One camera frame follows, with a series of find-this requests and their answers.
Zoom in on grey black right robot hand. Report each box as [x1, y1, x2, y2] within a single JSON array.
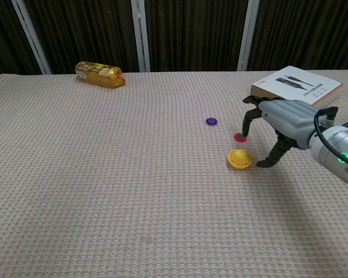
[[242, 96, 320, 169]]

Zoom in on yellow plastic ball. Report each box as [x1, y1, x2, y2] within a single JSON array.
[[231, 148, 252, 166]]

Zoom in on yellow plastic bowl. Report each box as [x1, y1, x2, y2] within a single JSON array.
[[227, 149, 253, 171]]

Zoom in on white product box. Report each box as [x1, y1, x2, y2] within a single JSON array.
[[251, 65, 344, 108]]

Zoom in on dark brown curtain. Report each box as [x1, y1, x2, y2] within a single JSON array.
[[0, 0, 348, 81]]

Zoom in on beige waffle tablecloth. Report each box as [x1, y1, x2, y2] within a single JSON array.
[[0, 68, 348, 278]]

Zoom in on gold foil snack package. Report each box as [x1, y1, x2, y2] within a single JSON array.
[[74, 61, 126, 89]]

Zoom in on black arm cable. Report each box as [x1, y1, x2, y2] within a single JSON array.
[[313, 106, 348, 170]]

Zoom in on white screen frame post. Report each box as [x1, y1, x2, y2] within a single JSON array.
[[237, 0, 260, 72], [10, 0, 52, 75], [130, 0, 151, 73]]

